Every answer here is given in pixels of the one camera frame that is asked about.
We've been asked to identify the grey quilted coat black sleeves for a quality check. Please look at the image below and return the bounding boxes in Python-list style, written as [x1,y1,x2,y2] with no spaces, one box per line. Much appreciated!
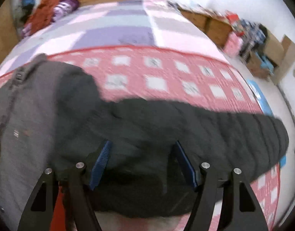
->
[0,54,289,230]

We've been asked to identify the pile of colourful clothes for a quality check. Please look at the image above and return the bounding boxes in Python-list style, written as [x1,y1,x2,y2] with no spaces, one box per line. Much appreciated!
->
[234,19,268,62]

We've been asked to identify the cardboard box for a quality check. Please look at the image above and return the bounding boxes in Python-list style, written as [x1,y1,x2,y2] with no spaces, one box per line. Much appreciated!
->
[246,30,295,85]

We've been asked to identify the pink plush item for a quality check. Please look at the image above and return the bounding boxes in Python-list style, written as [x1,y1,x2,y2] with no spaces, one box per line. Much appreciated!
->
[223,32,243,57]

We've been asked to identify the wooden wardrobe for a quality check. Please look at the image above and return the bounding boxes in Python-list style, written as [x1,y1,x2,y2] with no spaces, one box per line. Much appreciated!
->
[0,0,19,64]

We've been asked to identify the rust red knitted garment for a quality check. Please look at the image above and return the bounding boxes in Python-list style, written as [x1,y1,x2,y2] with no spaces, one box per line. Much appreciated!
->
[23,0,60,36]

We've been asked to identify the purple pink patchwork bedsheet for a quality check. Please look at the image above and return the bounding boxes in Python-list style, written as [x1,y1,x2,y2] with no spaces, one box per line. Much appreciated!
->
[0,0,226,76]

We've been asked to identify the wooden bedside cabinet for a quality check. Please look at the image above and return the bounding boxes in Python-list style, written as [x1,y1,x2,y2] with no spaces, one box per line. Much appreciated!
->
[178,8,233,49]

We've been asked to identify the red box on cabinet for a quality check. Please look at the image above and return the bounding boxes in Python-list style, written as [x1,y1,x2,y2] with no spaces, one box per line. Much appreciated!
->
[225,10,239,26]

